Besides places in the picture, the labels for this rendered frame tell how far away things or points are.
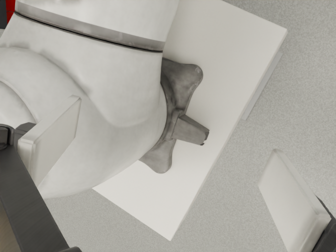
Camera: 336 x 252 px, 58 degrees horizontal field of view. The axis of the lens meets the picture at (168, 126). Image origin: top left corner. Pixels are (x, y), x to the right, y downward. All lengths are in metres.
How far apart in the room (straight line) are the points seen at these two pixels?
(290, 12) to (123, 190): 0.95
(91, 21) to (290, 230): 0.21
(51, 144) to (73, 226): 1.81
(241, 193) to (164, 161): 0.97
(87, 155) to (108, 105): 0.05
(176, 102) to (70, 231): 1.63
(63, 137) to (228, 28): 0.32
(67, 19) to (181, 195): 0.34
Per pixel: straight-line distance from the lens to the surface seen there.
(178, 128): 0.44
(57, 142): 0.17
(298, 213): 0.17
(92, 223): 1.86
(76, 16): 0.27
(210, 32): 0.45
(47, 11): 0.29
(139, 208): 0.55
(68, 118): 0.18
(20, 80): 0.26
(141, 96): 0.31
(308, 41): 1.27
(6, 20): 0.82
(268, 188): 0.21
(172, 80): 0.44
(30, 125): 0.17
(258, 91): 1.27
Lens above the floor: 1.27
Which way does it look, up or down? 64 degrees down
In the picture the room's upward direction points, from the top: 121 degrees counter-clockwise
